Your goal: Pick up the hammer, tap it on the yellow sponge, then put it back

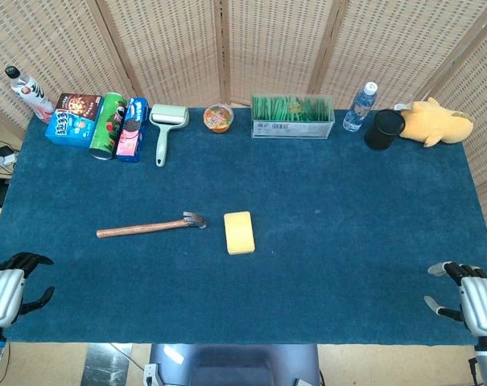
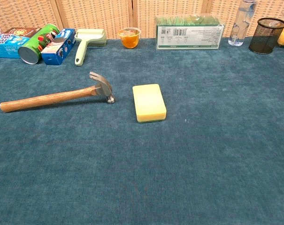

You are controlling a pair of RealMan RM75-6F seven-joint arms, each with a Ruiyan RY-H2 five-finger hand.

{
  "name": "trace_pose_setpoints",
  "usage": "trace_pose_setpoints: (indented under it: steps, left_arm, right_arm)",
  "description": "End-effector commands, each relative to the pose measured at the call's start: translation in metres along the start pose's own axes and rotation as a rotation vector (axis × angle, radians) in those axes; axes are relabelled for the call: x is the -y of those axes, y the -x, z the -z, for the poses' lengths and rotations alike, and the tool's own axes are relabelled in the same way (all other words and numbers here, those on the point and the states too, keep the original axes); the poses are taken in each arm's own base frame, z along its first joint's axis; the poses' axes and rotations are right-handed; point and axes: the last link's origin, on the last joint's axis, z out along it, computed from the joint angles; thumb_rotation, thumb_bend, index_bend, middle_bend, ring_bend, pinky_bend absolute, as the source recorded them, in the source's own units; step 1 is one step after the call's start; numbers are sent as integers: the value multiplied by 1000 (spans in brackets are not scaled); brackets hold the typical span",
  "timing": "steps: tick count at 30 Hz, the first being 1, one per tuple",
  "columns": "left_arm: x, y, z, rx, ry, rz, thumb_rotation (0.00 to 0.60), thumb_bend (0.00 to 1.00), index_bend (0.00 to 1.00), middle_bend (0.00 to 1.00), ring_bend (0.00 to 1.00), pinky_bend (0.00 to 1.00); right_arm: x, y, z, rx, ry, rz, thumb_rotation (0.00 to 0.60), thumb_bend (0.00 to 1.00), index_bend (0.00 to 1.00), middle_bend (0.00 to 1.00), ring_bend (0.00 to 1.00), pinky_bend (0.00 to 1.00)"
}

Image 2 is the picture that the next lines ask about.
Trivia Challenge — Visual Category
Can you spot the wooden handle claw hammer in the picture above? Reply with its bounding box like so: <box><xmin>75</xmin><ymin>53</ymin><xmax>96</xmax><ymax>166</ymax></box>
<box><xmin>0</xmin><ymin>71</ymin><xmax>116</xmax><ymax>113</ymax></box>

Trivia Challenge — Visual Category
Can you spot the yellow sponge with green base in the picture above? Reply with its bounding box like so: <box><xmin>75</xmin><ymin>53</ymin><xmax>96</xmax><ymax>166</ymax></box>
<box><xmin>132</xmin><ymin>83</ymin><xmax>168</xmax><ymax>124</ymax></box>

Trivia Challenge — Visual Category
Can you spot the blue velvet table cloth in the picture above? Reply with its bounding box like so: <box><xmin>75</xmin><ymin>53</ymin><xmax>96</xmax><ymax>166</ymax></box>
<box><xmin>0</xmin><ymin>36</ymin><xmax>284</xmax><ymax>225</ymax></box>

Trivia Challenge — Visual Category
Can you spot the orange fruit jelly cup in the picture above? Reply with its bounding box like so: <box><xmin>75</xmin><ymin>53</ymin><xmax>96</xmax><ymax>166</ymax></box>
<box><xmin>118</xmin><ymin>27</ymin><xmax>142</xmax><ymax>49</ymax></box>

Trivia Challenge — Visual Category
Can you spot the light green lint roller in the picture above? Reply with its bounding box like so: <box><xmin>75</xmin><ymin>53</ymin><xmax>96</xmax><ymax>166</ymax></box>
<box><xmin>74</xmin><ymin>28</ymin><xmax>107</xmax><ymax>67</ymax></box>

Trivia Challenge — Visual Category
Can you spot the clear box with green label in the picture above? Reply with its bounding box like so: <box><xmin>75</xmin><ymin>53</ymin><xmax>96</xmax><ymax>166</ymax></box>
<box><xmin>154</xmin><ymin>14</ymin><xmax>226</xmax><ymax>51</ymax></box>

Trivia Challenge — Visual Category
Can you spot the blue Oreo cookie box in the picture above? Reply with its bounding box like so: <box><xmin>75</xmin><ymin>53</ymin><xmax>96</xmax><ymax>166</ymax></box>
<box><xmin>40</xmin><ymin>28</ymin><xmax>77</xmax><ymax>66</ymax></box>

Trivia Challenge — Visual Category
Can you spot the woven rattan folding screen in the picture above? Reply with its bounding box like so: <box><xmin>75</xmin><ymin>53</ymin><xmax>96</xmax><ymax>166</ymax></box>
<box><xmin>0</xmin><ymin>0</ymin><xmax>284</xmax><ymax>40</ymax></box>

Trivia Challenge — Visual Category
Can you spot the green Pringles can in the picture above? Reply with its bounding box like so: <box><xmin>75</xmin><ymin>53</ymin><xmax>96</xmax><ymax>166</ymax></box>
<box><xmin>17</xmin><ymin>23</ymin><xmax>61</xmax><ymax>65</ymax></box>

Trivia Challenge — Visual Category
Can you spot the clear plastic water bottle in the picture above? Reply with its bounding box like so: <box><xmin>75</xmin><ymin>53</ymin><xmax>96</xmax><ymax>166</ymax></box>
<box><xmin>228</xmin><ymin>0</ymin><xmax>258</xmax><ymax>46</ymax></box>

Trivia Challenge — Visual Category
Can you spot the black mesh pen holder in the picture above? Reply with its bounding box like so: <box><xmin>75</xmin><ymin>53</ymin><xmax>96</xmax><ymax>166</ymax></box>
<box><xmin>248</xmin><ymin>17</ymin><xmax>284</xmax><ymax>55</ymax></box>

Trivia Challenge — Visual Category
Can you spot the dark brown snack box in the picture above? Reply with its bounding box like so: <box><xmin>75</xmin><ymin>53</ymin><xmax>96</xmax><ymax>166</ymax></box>
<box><xmin>3</xmin><ymin>27</ymin><xmax>43</xmax><ymax>38</ymax></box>

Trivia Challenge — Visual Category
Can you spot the light blue snack box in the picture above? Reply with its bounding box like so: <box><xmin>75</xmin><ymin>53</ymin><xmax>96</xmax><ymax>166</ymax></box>
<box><xmin>0</xmin><ymin>33</ymin><xmax>31</xmax><ymax>59</ymax></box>

